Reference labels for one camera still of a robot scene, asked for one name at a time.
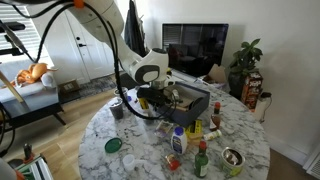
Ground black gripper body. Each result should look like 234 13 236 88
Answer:
136 85 168 106

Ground dark blue cardboard box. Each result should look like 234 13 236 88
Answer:
156 82 212 128

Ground metal cup with coffee beans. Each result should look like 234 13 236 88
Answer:
109 97 125 121

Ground brown open cardboard box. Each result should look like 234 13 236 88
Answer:
205 63 228 85

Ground small cardboard floor box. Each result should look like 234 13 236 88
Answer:
58 79 81 94

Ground orange carton box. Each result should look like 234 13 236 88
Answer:
240 71 265 113

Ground green and white box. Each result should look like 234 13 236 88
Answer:
14 153 54 180

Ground small clear packet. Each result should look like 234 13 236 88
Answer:
154 119 175 138

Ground wooden block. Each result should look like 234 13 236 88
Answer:
175 96 194 112

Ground white television stand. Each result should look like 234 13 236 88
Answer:
169 68 231 91

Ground white bottle blue cap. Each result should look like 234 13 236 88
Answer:
170 126 189 155

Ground yellow package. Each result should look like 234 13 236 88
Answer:
184 118 204 140

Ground green round lid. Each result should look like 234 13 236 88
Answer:
104 137 123 155

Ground grey patterned rug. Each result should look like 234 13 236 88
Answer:
77 73 118 98

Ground small jar red lid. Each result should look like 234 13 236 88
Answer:
165 153 181 172

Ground brown sauce bottle red cap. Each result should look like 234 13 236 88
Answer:
209 101 222 132

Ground small white tube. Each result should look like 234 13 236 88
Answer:
202 129 223 142

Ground black flat screen television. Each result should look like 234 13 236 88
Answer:
161 22 230 79

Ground dark hanging coat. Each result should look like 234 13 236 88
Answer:
123 0 148 58

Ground white door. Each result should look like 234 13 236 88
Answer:
64 9 118 82

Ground green glass bottle red cap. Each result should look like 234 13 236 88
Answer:
194 140 210 179

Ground open tin can green label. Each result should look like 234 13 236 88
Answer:
220 147 246 178

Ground green potted plant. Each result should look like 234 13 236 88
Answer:
227 37 264 100

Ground orange stuffed toy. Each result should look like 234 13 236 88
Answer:
11 62 58 88

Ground black and red tool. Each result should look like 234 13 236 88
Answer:
22 142 34 162

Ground white window blinds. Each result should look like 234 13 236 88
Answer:
0 3 42 64

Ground wooden stick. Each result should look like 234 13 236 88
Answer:
0 70 25 103

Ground white appliance with cord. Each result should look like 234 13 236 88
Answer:
253 92 273 123

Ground black camera stand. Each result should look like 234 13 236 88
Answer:
0 21 27 56

